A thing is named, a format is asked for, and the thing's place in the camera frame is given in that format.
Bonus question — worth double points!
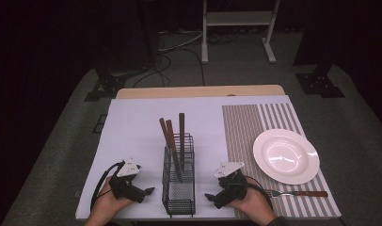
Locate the black stand base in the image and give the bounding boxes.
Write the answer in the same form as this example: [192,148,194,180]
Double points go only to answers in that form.
[83,71,128,103]
[294,72,346,99]

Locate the brown-handled cutlery piece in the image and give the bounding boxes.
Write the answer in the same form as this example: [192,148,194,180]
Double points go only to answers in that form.
[178,112,186,173]
[165,119,181,177]

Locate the person's left hand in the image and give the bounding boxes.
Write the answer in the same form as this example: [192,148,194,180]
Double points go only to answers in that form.
[90,176,135,221]

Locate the brown chopsticks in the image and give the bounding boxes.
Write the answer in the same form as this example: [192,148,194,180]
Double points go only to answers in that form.
[158,117,183,183]

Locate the person's right hand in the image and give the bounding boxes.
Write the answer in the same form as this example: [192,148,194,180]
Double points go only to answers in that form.
[229,184,278,225]

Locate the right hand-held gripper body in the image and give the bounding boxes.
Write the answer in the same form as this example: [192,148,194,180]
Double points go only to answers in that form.
[213,161,249,210]

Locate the black wire cutlery rack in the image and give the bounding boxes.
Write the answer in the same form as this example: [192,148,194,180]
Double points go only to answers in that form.
[161,133,197,218]

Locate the striped grey placemat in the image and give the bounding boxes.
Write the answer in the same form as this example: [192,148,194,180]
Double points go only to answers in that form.
[221,103,342,219]

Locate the white table cover sheet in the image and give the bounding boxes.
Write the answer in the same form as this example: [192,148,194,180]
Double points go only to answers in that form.
[74,95,342,220]

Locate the floor cables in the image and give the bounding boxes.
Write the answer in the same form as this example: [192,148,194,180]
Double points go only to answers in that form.
[132,29,240,89]

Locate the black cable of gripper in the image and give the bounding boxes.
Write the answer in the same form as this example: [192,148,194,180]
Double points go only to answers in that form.
[245,175,275,211]
[89,161,126,212]

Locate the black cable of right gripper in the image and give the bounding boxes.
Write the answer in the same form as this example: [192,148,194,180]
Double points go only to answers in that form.
[245,175,275,211]

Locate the white round plate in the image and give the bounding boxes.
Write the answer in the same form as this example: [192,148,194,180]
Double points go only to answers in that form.
[252,128,321,186]

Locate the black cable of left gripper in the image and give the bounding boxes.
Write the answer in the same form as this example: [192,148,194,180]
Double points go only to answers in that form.
[89,161,126,212]

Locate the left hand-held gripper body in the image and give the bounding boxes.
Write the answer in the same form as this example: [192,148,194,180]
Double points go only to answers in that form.
[108,157,147,203]

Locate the white metal stand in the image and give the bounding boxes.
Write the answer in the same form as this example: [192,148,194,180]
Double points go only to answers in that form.
[200,0,281,65]

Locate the brown-handled fork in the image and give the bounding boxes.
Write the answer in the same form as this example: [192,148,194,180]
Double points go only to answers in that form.
[263,188,329,199]

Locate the wooden table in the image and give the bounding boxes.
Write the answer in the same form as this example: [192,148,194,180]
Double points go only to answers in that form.
[115,84,287,100]

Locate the dark floor frame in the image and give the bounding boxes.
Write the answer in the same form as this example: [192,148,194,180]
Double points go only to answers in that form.
[91,114,108,135]

